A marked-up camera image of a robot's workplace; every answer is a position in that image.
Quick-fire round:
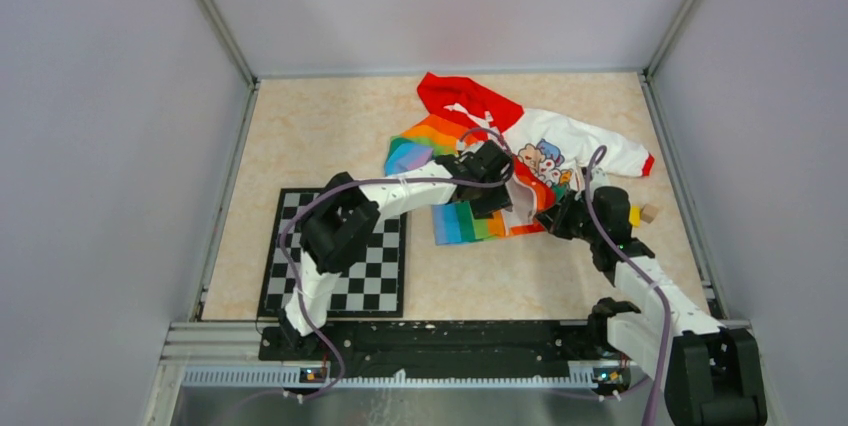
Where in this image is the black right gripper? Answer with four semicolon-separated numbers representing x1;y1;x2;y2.
534;188;603;245

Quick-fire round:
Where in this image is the black white checkerboard mat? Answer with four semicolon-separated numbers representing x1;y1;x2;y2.
256;187;409;320

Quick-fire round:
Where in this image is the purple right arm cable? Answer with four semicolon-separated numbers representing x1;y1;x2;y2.
582;144;674;426

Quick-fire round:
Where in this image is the aluminium frame rail front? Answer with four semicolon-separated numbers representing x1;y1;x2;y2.
142;320;757;426

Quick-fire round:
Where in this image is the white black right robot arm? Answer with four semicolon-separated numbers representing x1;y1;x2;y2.
535;186;768;425

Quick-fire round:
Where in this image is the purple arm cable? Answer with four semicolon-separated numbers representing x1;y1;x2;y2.
278;126;515;404
582;144;674;426

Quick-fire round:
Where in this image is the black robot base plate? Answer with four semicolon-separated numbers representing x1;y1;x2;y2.
258;320;608;379

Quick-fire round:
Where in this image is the yellow small block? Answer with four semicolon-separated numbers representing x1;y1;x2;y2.
628;206;642;228

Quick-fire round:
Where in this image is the rainbow and white kids jacket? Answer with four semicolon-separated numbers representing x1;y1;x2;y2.
384;73;655;245

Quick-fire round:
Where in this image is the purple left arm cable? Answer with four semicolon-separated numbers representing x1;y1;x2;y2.
278;126;515;404

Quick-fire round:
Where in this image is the beige wooden small block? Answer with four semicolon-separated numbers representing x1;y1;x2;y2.
640;204;660;223

